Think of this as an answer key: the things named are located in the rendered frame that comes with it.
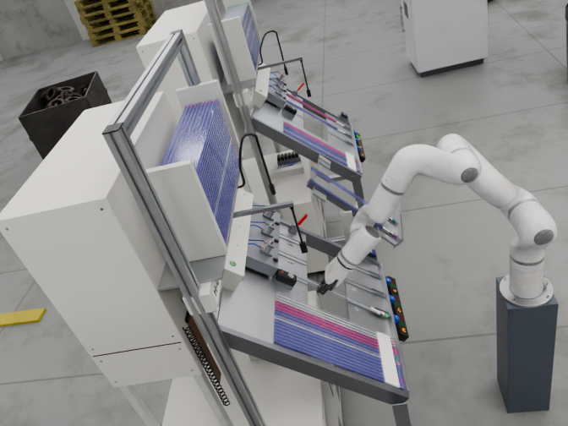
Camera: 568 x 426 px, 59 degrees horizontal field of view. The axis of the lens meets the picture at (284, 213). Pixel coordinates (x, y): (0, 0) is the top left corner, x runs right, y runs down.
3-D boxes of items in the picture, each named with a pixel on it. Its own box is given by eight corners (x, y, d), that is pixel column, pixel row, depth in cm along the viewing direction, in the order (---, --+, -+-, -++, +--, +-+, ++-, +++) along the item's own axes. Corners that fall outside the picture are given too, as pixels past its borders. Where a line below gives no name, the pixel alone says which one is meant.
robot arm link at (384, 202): (378, 165, 177) (343, 231, 193) (382, 187, 164) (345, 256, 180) (401, 173, 178) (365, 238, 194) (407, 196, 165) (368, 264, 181)
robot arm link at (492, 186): (530, 244, 179) (511, 218, 192) (559, 222, 174) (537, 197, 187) (437, 169, 160) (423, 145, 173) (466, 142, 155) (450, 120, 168)
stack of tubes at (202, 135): (240, 161, 195) (218, 97, 180) (226, 245, 153) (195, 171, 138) (209, 167, 197) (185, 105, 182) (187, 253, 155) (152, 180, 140)
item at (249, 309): (300, 243, 220) (306, 234, 217) (303, 368, 166) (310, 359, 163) (232, 213, 211) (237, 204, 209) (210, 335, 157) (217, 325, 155)
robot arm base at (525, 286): (543, 270, 204) (545, 235, 194) (560, 304, 189) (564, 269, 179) (494, 275, 208) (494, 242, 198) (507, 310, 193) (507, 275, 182)
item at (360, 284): (374, 270, 228) (378, 264, 227) (399, 397, 175) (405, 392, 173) (338, 253, 223) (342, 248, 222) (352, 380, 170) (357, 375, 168)
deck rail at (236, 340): (397, 402, 176) (408, 393, 173) (398, 407, 175) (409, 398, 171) (210, 335, 158) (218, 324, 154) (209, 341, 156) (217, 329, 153)
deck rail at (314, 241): (373, 271, 232) (380, 262, 228) (373, 274, 230) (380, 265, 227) (232, 210, 213) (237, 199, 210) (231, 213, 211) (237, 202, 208)
